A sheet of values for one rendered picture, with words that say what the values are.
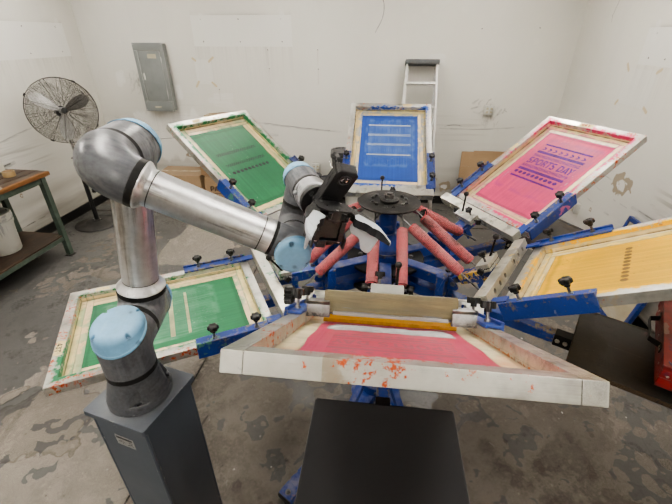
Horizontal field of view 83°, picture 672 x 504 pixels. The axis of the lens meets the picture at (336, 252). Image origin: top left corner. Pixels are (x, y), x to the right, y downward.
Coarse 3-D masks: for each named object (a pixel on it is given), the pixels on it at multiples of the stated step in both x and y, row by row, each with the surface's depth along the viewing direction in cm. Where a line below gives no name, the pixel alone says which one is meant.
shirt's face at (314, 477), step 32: (320, 416) 120; (352, 416) 120; (384, 416) 120; (416, 416) 120; (448, 416) 120; (320, 448) 111; (352, 448) 111; (384, 448) 111; (416, 448) 111; (448, 448) 111; (320, 480) 103; (352, 480) 103; (384, 480) 103; (416, 480) 103; (448, 480) 103
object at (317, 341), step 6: (324, 324) 117; (330, 324) 117; (342, 324) 119; (348, 324) 120; (354, 324) 121; (360, 324) 121; (366, 324) 122; (318, 330) 105; (324, 330) 106; (330, 330) 106; (336, 330) 107; (342, 330) 108; (348, 330) 108; (312, 336) 96; (318, 336) 96; (324, 336) 97; (330, 336) 97; (306, 342) 88; (312, 342) 88; (318, 342) 88; (324, 342) 89; (300, 348) 81; (306, 348) 81; (312, 348) 82; (318, 348) 82; (324, 348) 82
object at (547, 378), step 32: (288, 320) 96; (224, 352) 61; (256, 352) 60; (288, 352) 61; (320, 352) 63; (512, 352) 83; (544, 352) 74; (352, 384) 59; (384, 384) 58; (416, 384) 58; (448, 384) 57; (480, 384) 57; (512, 384) 56; (544, 384) 56; (576, 384) 56; (608, 384) 55
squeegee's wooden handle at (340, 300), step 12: (336, 300) 118; (348, 300) 118; (360, 300) 118; (372, 300) 117; (384, 300) 117; (396, 300) 117; (408, 300) 116; (420, 300) 116; (432, 300) 116; (444, 300) 115; (456, 300) 115; (360, 312) 117; (372, 312) 117; (384, 312) 117; (396, 312) 116; (408, 312) 116; (420, 312) 116; (432, 312) 115; (444, 312) 115
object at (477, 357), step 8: (392, 328) 117; (400, 328) 118; (408, 328) 119; (416, 328) 120; (392, 336) 103; (400, 336) 103; (408, 336) 104; (416, 336) 105; (424, 336) 106; (456, 336) 109; (456, 344) 97; (464, 344) 97; (464, 352) 87; (472, 352) 88; (480, 352) 88; (472, 360) 79; (480, 360) 80; (488, 360) 80
